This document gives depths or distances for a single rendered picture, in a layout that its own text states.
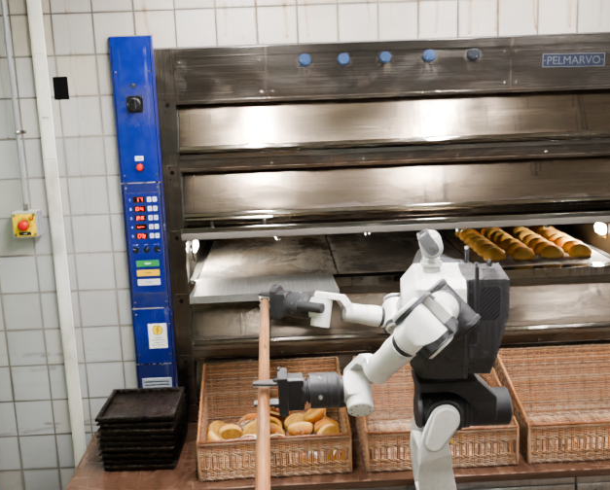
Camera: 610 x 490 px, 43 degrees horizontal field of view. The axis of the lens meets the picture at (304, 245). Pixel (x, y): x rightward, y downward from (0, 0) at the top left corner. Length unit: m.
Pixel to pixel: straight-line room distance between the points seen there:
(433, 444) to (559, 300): 1.20
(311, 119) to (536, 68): 0.89
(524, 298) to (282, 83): 1.32
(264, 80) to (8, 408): 1.70
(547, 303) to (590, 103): 0.82
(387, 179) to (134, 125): 1.00
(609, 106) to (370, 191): 1.00
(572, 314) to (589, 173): 0.58
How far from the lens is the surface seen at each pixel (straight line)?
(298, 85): 3.07
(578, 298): 3.42
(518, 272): 3.29
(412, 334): 1.79
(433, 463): 2.43
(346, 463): 2.90
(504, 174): 3.22
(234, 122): 3.07
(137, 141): 3.07
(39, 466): 3.58
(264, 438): 1.73
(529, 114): 3.21
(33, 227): 3.17
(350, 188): 3.10
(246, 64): 3.07
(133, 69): 3.07
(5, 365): 3.43
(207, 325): 3.21
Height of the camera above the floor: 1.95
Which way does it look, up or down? 12 degrees down
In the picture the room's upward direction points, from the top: 2 degrees counter-clockwise
